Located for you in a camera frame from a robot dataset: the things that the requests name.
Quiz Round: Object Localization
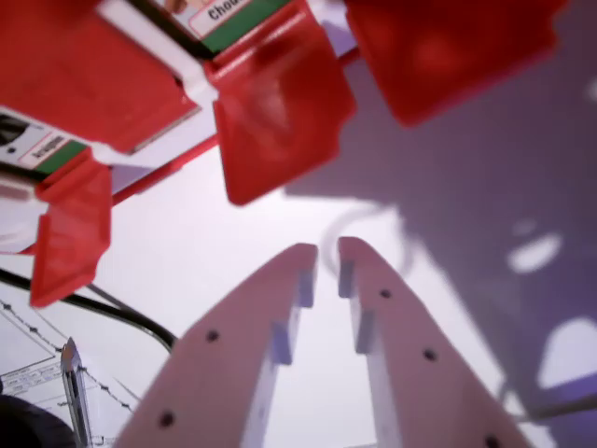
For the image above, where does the red flap of spider card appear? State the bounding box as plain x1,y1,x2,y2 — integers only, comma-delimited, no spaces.
29,147,114,309

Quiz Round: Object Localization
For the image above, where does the red flap of owl card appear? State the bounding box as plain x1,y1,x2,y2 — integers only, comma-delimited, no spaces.
203,0,359,207

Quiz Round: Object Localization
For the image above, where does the spider picture card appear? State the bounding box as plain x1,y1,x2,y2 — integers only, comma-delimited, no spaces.
0,105,90,175

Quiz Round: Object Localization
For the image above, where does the red flap of squirrel card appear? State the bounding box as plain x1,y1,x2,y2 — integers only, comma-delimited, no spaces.
343,0,571,128

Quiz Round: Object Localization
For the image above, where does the owl picture card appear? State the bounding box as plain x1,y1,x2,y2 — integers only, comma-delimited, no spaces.
162,0,300,55

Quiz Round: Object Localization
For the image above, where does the clear ballpoint pen, blue cap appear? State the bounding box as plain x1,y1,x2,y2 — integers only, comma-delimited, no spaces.
60,336,93,448

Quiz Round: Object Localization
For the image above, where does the printed white paper sheet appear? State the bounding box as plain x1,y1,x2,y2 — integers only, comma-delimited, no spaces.
0,284,142,448

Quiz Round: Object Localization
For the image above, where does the black round object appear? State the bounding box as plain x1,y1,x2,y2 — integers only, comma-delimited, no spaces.
0,394,76,448

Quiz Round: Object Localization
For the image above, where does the red and white game board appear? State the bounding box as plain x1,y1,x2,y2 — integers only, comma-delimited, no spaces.
0,0,571,310

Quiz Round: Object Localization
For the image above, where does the red flap standing upright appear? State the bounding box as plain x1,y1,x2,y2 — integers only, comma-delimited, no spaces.
0,0,202,156

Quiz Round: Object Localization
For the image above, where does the thick black cable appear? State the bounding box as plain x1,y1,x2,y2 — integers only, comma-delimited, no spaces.
0,268,179,352

